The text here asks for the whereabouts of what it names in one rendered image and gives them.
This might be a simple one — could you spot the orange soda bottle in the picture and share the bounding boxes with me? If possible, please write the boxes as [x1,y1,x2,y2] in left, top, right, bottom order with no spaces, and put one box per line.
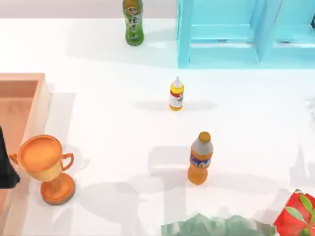
[188,131,214,185]

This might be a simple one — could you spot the small yellow squeeze bottle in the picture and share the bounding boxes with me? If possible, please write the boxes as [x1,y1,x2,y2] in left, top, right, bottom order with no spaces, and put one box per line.
[168,76,185,112]

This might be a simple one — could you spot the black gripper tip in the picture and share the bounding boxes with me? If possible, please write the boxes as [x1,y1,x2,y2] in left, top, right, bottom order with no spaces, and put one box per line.
[0,125,21,189]

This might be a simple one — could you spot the orange trophy cup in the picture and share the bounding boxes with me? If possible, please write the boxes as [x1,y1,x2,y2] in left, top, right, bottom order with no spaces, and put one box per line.
[9,134,76,206]

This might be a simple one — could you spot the shallow salmon-coloured box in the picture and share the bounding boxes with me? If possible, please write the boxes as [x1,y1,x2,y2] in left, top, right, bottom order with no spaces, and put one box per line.
[0,72,53,236]

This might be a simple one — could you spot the red plant pot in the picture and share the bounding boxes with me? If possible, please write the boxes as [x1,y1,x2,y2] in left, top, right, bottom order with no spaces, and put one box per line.
[273,188,315,236]

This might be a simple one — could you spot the green bottle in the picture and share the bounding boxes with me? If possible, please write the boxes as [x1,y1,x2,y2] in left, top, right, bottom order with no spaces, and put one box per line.
[122,0,145,47]

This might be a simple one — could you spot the light blue rack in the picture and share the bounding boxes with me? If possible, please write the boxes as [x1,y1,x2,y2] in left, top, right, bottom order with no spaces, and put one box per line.
[176,0,315,70]

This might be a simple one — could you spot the pale green leafy plant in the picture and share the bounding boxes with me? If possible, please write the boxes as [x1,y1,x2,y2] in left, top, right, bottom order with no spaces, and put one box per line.
[161,212,277,236]

